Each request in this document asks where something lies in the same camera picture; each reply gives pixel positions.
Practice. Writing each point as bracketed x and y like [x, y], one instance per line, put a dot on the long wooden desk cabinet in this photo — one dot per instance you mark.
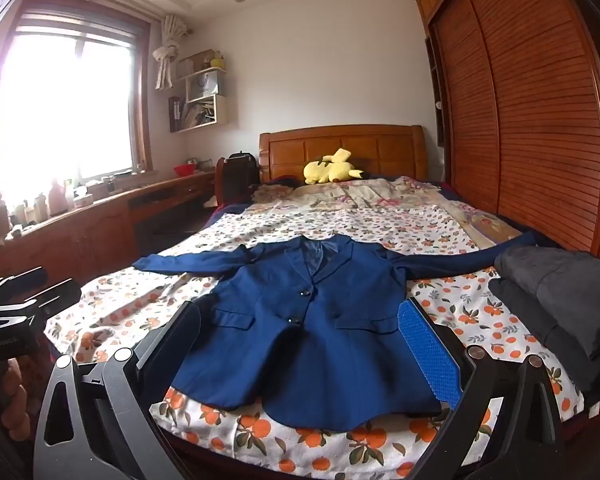
[80, 240]

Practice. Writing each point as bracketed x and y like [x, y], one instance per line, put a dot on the white wall shelf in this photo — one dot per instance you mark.
[222, 105]

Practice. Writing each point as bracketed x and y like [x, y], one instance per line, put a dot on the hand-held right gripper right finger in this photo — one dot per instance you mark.
[425, 350]

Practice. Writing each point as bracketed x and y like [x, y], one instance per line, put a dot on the person's left hand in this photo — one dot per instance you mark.
[12, 390]

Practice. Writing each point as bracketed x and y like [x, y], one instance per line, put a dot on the wooden framed window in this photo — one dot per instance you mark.
[70, 100]

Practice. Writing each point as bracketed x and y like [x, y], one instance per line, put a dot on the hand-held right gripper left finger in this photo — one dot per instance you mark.
[177, 342]

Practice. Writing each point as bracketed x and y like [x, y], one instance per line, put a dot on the black folded garment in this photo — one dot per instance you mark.
[540, 325]

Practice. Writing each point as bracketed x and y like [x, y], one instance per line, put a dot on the bed with orange-print sheet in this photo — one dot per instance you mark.
[130, 310]

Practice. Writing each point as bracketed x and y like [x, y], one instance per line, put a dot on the white paper bag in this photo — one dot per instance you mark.
[204, 85]

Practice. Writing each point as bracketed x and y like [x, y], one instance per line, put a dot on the dark corner shelf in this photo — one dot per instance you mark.
[434, 90]

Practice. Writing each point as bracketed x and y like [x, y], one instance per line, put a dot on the blue suit jacket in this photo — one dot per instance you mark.
[305, 350]

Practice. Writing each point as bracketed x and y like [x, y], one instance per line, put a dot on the dark suitcase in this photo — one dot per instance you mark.
[237, 175]

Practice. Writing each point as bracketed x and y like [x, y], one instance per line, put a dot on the dark pillow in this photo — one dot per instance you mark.
[282, 181]

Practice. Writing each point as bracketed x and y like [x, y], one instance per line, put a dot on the wooden bed headboard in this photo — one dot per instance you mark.
[380, 152]

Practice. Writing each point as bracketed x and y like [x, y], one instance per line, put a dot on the grey folded garment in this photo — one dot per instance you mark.
[565, 290]

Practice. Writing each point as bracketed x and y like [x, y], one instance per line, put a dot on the yellow plush toy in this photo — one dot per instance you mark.
[327, 170]

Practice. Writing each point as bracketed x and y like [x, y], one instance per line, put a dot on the wooden slatted wardrobe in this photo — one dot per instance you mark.
[530, 110]

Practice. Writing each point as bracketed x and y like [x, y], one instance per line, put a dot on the tied cream curtain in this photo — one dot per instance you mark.
[166, 55]

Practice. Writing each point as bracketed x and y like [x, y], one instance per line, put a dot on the red bowl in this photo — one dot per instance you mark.
[185, 170]

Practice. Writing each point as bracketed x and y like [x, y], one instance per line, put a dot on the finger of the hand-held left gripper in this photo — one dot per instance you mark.
[55, 297]
[25, 277]

